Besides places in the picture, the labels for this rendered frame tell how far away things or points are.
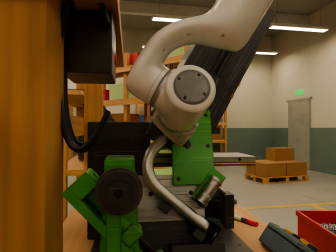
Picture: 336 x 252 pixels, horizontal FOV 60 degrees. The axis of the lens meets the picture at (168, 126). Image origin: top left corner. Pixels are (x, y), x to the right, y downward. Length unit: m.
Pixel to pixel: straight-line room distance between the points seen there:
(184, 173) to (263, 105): 10.46
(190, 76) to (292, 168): 6.89
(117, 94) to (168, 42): 3.86
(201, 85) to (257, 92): 10.67
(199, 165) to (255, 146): 10.26
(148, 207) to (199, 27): 0.48
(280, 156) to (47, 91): 7.20
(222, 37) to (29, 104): 0.36
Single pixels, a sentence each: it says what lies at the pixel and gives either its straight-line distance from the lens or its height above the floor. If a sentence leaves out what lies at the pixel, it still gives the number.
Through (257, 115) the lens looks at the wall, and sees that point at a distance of 11.07.
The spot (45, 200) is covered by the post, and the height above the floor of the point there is 1.09.
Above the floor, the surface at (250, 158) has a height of 1.12.
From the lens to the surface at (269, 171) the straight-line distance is 6.91.
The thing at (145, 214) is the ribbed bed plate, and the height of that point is 1.00.
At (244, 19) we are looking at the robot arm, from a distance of 0.54.
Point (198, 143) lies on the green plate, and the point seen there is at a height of 1.18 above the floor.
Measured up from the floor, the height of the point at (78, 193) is 1.11.
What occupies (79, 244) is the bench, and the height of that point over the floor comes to 0.88.
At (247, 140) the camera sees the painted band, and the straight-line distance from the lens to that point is 10.89.
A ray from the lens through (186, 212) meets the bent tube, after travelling 0.75.
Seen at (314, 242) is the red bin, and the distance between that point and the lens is 1.11.
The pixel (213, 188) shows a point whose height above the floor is 1.07.
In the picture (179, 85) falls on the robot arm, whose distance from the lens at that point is 0.47.
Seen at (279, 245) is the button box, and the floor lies 0.93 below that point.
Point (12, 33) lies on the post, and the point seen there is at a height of 1.39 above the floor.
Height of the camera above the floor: 1.22
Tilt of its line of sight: 1 degrees up
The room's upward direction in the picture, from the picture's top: straight up
